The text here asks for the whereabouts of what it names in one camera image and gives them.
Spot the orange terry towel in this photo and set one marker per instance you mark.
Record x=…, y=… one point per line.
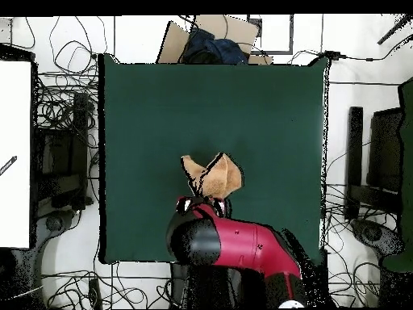
x=219, y=180

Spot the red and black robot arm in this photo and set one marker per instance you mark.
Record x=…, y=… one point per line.
x=245, y=242

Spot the dark green table cloth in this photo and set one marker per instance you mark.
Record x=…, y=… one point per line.
x=145, y=129

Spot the black power strip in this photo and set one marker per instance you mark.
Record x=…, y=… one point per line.
x=95, y=294

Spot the black stand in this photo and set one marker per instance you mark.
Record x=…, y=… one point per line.
x=79, y=129
x=355, y=145

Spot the dark blue jeans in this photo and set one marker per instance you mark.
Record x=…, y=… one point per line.
x=222, y=48

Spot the black marker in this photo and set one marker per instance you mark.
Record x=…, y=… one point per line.
x=9, y=164

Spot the white panel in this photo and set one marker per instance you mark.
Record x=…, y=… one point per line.
x=14, y=129

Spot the black tripod leg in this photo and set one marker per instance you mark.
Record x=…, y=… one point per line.
x=393, y=30

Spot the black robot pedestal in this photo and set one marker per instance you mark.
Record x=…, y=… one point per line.
x=206, y=287

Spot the black square frame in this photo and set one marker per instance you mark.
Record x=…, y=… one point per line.
x=274, y=52

